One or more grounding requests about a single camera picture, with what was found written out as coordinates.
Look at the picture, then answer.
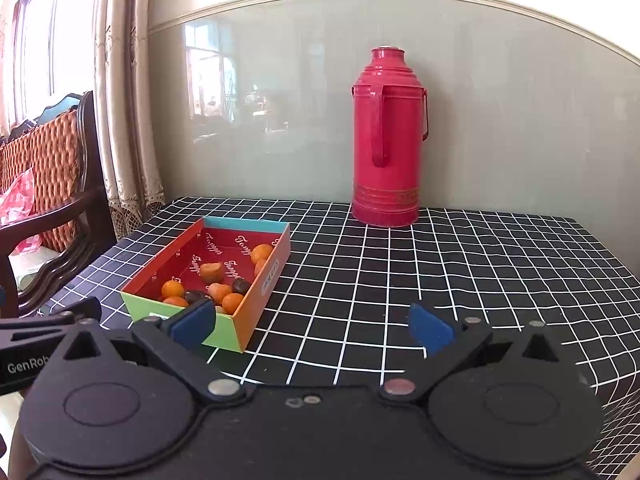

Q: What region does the beige curtain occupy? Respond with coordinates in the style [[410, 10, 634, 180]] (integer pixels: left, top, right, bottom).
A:
[[93, 0, 165, 238]]

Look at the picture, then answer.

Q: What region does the colourful cardboard box tray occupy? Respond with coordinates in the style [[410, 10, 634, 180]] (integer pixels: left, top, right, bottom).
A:
[[120, 217, 291, 352]]

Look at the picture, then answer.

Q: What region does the orange persimmon front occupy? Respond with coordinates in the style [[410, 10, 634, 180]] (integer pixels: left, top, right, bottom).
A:
[[198, 262, 224, 285]]

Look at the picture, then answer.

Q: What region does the small orange tangerine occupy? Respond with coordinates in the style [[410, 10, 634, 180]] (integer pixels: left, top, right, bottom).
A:
[[160, 280, 186, 299]]

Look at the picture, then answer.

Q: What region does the orange persimmon back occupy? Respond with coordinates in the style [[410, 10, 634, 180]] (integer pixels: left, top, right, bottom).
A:
[[206, 283, 232, 306]]

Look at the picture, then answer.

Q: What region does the dark brown mangosteen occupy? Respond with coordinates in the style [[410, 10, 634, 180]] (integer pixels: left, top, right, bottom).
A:
[[232, 278, 252, 296]]

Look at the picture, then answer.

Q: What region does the dark wooden armchair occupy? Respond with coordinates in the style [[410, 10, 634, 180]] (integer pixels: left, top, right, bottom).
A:
[[1, 92, 116, 318]]

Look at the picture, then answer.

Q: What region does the red thermos flask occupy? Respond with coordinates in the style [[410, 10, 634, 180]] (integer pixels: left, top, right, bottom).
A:
[[352, 46, 430, 228]]

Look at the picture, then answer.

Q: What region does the large orange tangerine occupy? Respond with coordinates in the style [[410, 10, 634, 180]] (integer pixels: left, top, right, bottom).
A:
[[250, 244, 273, 264]]

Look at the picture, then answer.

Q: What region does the orange persimmon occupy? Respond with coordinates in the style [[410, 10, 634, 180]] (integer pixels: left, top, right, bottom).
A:
[[198, 262, 224, 285], [206, 283, 232, 306]]

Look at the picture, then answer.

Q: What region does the black white checked tablecloth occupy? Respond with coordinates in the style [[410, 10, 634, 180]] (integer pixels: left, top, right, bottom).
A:
[[46, 196, 639, 479]]

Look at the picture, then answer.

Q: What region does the dark fruit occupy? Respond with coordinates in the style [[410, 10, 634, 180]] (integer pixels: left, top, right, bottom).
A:
[[184, 289, 210, 304]]

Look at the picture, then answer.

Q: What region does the pink checked cloth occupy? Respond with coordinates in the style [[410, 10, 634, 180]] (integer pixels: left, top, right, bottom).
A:
[[1, 169, 41, 256]]

